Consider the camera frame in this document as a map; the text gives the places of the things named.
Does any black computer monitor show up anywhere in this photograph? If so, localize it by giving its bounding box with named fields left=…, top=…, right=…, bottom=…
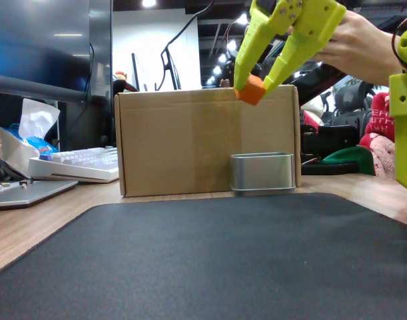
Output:
left=0, top=0, right=113, bottom=103

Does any blue tissue pack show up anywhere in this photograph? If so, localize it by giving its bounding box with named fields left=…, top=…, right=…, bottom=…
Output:
left=8, top=123, right=60, bottom=163

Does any red and white garment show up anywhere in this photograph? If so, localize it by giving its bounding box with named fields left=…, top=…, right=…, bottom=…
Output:
left=358, top=92, right=397, bottom=178

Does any black flat device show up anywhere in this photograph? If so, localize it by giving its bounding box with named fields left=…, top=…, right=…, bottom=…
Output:
left=300, top=162, right=361, bottom=177

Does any black hanging cable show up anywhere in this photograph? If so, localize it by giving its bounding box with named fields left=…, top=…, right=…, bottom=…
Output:
left=154, top=0, right=216, bottom=92

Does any person's bare hand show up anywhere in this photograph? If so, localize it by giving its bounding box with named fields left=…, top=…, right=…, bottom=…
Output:
left=312, top=9, right=396, bottom=84

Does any green rounded object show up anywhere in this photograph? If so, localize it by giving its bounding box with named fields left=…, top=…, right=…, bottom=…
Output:
left=320, top=145, right=375, bottom=177

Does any brown cardboard box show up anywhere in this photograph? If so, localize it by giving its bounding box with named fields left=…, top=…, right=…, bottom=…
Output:
left=114, top=84, right=302, bottom=199

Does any grey office chair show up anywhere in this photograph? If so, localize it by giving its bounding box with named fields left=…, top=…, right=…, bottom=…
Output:
left=331, top=81, right=376, bottom=128

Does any thin black background monitor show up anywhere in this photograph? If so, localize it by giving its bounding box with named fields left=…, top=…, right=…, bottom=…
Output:
left=131, top=52, right=148, bottom=93

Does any white mechanical keyboard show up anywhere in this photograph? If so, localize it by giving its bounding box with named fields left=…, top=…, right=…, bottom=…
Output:
left=27, top=146, right=121, bottom=185

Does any black desk mat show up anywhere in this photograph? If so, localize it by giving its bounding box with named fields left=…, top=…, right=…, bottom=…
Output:
left=0, top=192, right=407, bottom=320

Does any orange cube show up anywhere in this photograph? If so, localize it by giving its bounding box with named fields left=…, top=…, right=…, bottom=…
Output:
left=233, top=73, right=268, bottom=107

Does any rectangular metal tin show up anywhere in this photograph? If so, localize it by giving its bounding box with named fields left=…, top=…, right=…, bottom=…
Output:
left=229, top=151, right=297, bottom=197

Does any white tissue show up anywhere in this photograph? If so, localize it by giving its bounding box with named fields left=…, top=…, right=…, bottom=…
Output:
left=17, top=97, right=61, bottom=139

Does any red orange toy figure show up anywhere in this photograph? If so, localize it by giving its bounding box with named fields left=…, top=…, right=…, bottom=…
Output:
left=112, top=70, right=140, bottom=94

